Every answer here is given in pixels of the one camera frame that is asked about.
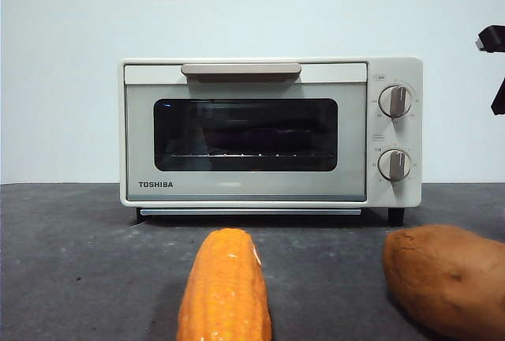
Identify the cream Toshiba toaster oven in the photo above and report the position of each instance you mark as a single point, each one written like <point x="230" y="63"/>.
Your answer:
<point x="412" y="136"/>

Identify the cream oven knob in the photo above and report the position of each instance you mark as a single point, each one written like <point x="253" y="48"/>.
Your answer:
<point x="394" y="165"/>
<point x="395" y="101"/>

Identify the metal crumb tray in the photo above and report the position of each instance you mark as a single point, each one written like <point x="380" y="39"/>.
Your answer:
<point x="250" y="211"/>

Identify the orange corn cob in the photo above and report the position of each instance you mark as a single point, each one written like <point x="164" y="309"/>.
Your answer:
<point x="223" y="289"/>

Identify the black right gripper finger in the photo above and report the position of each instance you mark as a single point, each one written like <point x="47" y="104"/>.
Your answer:
<point x="493" y="39"/>
<point x="500" y="100"/>

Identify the brown sweet potato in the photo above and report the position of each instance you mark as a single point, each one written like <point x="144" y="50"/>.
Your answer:
<point x="446" y="278"/>

